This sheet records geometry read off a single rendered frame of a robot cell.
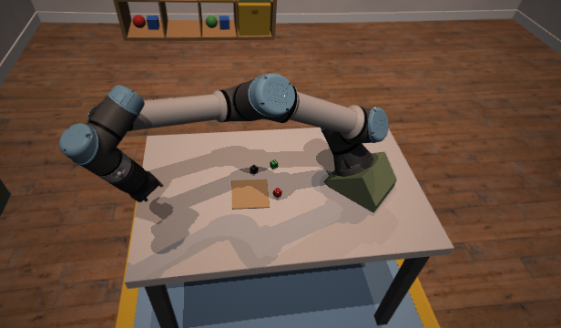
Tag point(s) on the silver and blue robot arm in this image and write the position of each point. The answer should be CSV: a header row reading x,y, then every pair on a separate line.
x,y
270,96

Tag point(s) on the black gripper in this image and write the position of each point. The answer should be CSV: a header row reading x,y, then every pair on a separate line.
x,y
133,179

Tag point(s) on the orange flat mat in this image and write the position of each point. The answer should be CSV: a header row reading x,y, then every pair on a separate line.
x,y
250,194

